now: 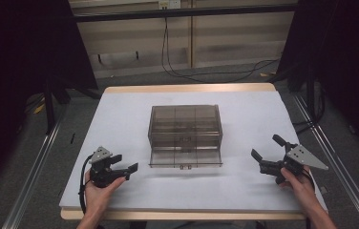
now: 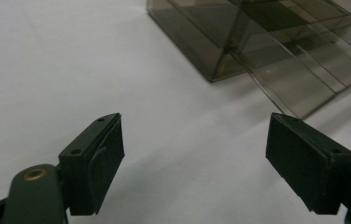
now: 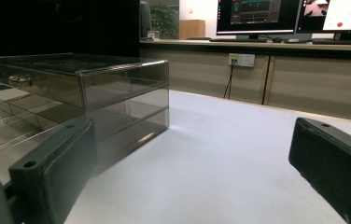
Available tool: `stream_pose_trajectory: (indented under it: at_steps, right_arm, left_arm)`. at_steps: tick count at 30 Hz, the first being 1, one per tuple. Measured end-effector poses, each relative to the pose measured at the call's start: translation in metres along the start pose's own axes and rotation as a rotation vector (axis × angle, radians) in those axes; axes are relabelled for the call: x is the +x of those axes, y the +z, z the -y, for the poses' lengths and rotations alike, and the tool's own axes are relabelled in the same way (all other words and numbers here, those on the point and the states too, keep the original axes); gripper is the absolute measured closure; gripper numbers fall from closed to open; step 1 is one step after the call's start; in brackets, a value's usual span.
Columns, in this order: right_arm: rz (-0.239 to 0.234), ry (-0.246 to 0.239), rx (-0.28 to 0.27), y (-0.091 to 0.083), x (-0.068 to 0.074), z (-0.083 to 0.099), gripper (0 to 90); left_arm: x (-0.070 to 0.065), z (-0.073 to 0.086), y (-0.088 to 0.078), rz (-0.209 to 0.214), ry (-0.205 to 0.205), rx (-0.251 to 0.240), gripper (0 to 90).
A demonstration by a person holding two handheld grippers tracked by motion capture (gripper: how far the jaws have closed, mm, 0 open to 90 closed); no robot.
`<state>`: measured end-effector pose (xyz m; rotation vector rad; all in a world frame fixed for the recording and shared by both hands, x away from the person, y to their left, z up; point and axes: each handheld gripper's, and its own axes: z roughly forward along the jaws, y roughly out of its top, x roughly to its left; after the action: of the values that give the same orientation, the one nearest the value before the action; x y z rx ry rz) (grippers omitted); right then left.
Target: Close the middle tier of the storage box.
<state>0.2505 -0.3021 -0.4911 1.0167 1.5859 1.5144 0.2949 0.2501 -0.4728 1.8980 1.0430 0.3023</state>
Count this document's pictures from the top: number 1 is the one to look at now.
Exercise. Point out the transparent grey drawer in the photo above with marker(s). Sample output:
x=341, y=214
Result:
x=185, y=157

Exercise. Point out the transparent grey drawer cabinet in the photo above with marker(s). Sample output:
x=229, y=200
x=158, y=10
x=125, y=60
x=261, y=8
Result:
x=185, y=124

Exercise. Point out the black stand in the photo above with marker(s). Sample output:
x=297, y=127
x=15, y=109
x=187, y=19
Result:
x=49, y=108

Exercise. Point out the person's left hand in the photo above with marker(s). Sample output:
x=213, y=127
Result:
x=98, y=198

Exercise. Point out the white wall socket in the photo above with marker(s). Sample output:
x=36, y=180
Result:
x=169, y=4

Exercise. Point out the black horizontal bar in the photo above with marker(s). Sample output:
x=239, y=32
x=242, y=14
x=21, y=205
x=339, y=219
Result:
x=184, y=12

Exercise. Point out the wooden table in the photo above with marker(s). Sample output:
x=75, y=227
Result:
x=187, y=87

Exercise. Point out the small black floor object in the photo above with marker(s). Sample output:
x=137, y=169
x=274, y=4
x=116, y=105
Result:
x=72, y=138

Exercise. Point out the person's right hand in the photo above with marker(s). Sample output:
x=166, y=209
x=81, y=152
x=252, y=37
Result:
x=301, y=189

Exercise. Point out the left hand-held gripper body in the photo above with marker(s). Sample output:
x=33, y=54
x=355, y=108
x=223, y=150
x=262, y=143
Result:
x=100, y=173

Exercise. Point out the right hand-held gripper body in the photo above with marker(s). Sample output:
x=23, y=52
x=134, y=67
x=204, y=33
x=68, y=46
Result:
x=305, y=157

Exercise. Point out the black curtain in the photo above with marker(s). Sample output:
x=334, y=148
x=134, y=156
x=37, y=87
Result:
x=15, y=63
x=343, y=47

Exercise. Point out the white table sheet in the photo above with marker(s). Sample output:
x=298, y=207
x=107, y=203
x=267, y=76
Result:
x=126, y=127

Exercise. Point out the metal floor rail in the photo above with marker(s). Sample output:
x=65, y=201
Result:
x=34, y=171
x=336, y=165

